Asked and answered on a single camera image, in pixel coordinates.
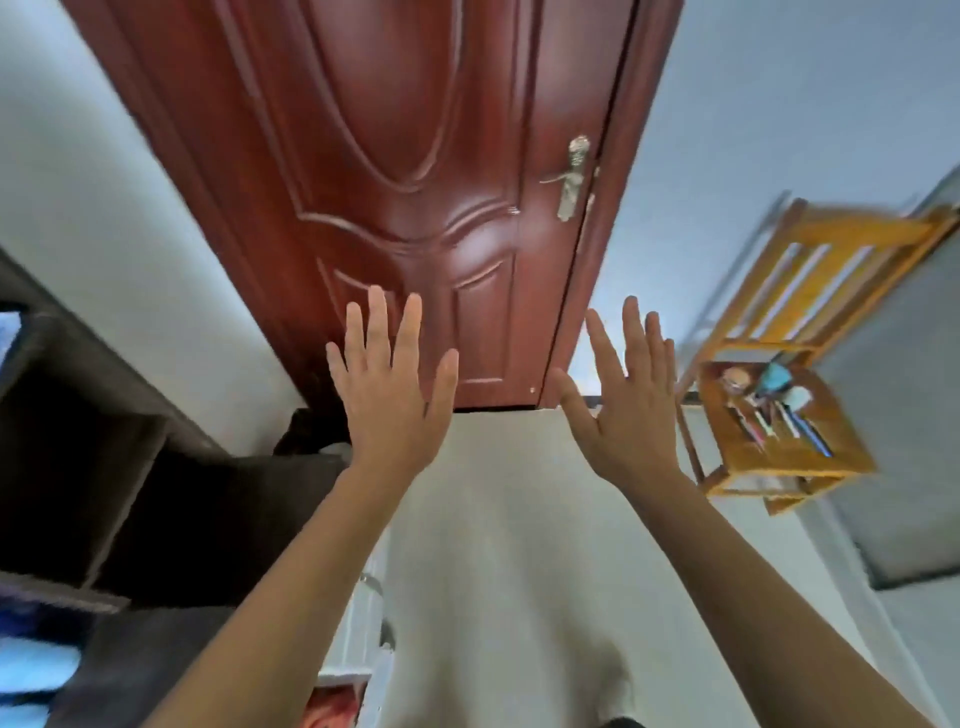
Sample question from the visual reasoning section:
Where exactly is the blue pencil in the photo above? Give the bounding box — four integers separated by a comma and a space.
794, 416, 835, 459

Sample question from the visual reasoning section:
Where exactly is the wooden chair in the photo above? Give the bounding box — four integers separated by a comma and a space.
674, 196, 960, 517

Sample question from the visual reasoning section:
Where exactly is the white drawer cabinet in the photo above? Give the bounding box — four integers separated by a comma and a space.
318, 524, 399, 728

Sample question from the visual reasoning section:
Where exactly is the dark wooden table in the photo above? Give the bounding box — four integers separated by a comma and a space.
44, 599, 241, 728

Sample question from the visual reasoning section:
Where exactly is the grey sliding door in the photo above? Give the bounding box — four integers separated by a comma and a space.
798, 164, 960, 728

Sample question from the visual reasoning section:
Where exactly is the person's right hand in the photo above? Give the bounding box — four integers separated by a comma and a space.
549, 295, 685, 493

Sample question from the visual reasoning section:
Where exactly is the dark wooden shelf unit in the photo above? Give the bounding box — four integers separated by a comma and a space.
0, 247, 350, 613

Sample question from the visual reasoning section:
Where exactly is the red wooden door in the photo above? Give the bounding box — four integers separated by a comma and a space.
59, 0, 685, 410

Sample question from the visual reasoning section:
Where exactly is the person's left hand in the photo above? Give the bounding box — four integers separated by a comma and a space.
325, 284, 460, 481

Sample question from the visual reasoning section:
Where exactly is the person's left forearm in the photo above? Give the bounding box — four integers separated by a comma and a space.
142, 464, 421, 728

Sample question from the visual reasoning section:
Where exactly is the red plastic stool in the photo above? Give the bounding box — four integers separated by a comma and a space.
299, 674, 373, 728

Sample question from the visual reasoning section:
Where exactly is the black trash bin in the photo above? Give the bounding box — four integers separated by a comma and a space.
273, 408, 354, 459

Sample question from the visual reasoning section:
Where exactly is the brass door handle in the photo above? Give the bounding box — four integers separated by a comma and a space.
539, 134, 592, 223

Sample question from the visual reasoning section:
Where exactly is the person's right forearm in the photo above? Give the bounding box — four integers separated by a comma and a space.
629, 468, 939, 728

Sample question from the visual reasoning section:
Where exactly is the teal round jar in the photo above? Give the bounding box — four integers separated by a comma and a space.
753, 362, 795, 399

